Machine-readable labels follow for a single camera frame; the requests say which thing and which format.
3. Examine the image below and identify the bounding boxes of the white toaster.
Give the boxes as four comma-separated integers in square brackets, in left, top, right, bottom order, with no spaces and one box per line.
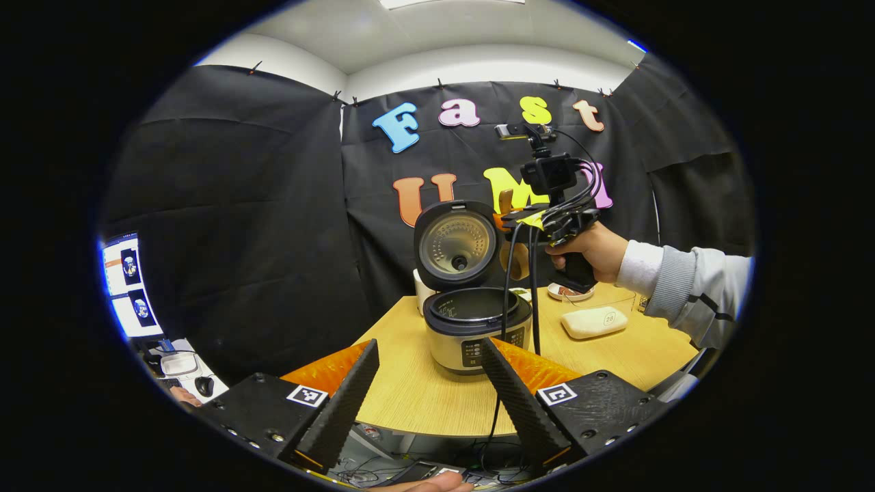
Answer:
[414,269,438,316]

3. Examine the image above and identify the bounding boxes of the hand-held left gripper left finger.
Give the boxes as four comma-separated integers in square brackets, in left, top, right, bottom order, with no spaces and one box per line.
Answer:
[188,338,381,474]

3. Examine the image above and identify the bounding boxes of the black backdrop cloth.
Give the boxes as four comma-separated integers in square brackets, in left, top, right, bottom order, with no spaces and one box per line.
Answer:
[101,51,756,387]

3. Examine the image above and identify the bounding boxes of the clear rice container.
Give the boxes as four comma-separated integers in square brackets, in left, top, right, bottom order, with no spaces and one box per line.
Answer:
[559,292,638,341]

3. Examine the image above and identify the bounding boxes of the tangle of floor cables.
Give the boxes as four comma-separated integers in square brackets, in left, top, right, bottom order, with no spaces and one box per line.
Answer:
[332,424,541,487]

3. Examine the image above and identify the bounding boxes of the white round plate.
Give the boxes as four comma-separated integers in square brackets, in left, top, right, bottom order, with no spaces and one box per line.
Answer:
[547,282,595,303]

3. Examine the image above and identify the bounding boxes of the computer monitor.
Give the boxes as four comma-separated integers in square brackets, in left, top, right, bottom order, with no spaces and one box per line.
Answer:
[101,232,165,340]

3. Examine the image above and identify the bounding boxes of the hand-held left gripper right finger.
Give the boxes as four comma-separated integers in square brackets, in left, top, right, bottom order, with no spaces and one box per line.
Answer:
[481,337,674,476]

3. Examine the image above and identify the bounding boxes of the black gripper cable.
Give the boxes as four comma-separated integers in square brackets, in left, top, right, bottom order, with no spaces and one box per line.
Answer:
[479,222,542,472]

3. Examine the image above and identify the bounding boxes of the grey rice cooker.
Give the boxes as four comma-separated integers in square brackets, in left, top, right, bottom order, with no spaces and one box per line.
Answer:
[413,200,534,375]

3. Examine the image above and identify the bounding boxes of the white side desk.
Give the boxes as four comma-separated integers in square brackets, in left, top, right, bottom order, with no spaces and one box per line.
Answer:
[137,338,230,411]

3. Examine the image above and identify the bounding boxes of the ceiling light panel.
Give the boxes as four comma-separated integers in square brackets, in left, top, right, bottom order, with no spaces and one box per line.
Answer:
[378,0,527,10]

